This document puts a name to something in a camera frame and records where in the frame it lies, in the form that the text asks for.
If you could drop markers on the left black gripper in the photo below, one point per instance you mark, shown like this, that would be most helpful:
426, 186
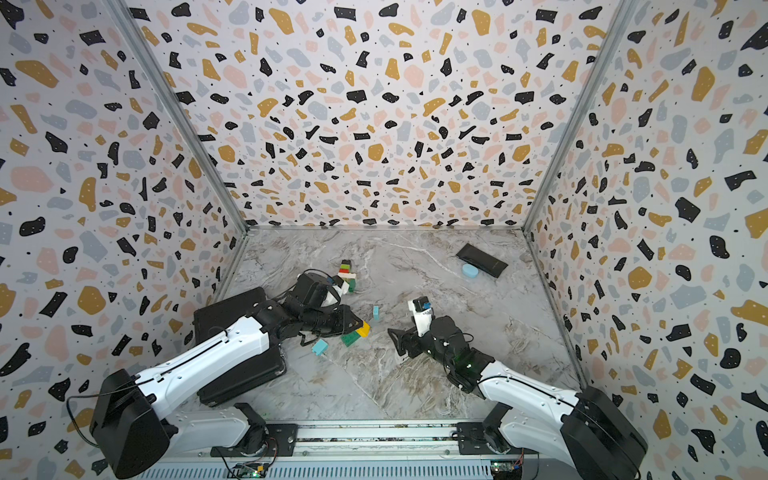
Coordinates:
345, 317

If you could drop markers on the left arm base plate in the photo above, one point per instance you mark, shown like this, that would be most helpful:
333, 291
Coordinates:
271, 440

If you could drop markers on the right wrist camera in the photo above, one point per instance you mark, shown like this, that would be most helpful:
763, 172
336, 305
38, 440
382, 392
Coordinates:
422, 313

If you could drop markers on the yellow lego brick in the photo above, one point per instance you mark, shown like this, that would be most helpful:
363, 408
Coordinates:
364, 331

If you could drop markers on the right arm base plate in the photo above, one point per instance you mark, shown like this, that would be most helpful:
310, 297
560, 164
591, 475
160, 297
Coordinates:
472, 439

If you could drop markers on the aluminium front rail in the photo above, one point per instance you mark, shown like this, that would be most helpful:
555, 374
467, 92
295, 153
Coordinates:
407, 449

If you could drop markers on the black flat pouch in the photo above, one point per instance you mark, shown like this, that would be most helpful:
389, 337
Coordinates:
481, 260

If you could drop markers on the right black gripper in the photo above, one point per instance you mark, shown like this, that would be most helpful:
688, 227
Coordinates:
403, 337

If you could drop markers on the light blue round object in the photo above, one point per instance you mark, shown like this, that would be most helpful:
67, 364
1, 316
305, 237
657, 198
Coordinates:
470, 271

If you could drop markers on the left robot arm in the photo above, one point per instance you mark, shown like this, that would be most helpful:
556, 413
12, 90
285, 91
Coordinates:
190, 402

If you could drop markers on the dark green long lego brick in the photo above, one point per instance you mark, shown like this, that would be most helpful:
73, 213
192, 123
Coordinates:
350, 338

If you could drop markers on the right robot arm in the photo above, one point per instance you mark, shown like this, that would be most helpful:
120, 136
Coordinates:
583, 429

